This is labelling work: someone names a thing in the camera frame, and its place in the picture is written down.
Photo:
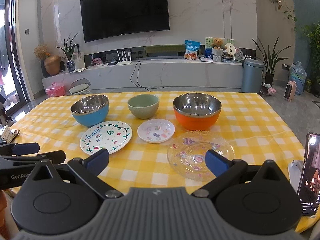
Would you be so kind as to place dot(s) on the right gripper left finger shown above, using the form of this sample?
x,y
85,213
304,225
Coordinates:
x,y
87,171

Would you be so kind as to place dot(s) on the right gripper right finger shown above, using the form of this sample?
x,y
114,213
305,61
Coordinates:
x,y
227,173

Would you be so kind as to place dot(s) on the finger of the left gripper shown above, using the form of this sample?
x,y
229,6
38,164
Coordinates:
x,y
19,149

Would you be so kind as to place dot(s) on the clear glass patterned plate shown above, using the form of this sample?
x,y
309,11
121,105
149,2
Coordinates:
x,y
186,153

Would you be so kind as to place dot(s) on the white fruity painted plate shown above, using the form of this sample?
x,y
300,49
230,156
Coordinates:
x,y
111,135

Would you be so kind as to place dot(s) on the blue steel bowl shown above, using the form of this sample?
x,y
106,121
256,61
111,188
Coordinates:
x,y
91,110

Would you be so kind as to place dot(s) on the orange steel bowl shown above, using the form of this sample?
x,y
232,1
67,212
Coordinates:
x,y
197,111

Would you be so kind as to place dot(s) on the small white sticker plate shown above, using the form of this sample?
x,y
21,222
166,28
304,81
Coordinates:
x,y
156,131

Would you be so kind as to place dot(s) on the green ceramic bowl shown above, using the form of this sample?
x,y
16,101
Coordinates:
x,y
143,106

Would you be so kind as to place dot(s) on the white cardboard box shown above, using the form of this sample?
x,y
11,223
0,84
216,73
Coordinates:
x,y
8,135

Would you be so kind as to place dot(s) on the white phone stand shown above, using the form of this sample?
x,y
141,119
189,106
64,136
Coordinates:
x,y
295,169

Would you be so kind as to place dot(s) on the pink plastic box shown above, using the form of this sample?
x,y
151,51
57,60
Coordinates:
x,y
55,90

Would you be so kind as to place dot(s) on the smartphone on stand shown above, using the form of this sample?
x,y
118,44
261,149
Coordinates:
x,y
308,190

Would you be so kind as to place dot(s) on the brown ceramic vase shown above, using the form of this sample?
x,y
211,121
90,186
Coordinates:
x,y
52,65

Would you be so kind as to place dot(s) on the grey blue trash bin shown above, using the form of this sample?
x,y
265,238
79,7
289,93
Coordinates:
x,y
252,76

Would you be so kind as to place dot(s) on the pink small heater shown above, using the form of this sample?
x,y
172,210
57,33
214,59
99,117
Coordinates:
x,y
290,91

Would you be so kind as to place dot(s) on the blue glass vase plant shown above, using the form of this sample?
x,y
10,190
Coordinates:
x,y
68,49

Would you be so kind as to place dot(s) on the white wifi router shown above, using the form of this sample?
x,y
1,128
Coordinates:
x,y
124,57

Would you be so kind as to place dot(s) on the white tv console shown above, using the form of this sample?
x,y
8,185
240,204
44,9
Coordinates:
x,y
156,73

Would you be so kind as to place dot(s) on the potted snake plant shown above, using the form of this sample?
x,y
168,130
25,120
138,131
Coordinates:
x,y
270,58

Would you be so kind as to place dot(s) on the blue water bottle bag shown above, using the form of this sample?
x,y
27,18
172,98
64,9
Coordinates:
x,y
298,74

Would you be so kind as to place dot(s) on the brown teddy bear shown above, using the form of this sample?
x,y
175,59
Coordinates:
x,y
217,43

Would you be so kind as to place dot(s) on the blue snack bag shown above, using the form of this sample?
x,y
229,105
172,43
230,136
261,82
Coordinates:
x,y
191,49

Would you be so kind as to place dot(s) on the black curved television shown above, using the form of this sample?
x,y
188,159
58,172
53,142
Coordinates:
x,y
109,18

